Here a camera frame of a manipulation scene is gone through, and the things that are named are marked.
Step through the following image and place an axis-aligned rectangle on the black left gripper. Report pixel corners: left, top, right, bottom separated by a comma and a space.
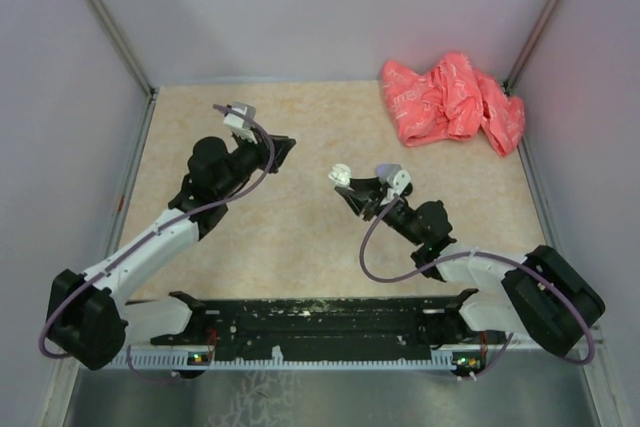
218, 126, 296, 199

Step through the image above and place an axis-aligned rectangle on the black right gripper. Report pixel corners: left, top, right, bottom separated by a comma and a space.
337, 176, 425, 246

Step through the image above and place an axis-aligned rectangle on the white round charging case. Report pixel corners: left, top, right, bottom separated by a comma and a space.
328, 164, 352, 188

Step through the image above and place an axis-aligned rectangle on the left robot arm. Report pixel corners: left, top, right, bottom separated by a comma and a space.
38, 134, 296, 370

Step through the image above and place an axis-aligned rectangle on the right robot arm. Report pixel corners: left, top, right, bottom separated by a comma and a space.
329, 164, 606, 365

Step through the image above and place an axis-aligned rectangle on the pink plastic bag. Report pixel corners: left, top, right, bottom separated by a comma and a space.
381, 52, 525, 157

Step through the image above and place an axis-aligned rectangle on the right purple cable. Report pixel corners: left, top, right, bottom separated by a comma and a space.
360, 196, 597, 366

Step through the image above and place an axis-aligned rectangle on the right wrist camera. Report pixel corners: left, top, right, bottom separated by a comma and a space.
376, 164, 413, 199

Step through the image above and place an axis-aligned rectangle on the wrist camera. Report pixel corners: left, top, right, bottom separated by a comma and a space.
223, 102, 257, 143
376, 164, 413, 199

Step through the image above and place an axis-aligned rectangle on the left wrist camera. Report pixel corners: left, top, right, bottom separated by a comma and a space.
223, 102, 257, 143

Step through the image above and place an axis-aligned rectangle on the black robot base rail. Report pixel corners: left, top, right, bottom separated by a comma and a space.
151, 292, 506, 362

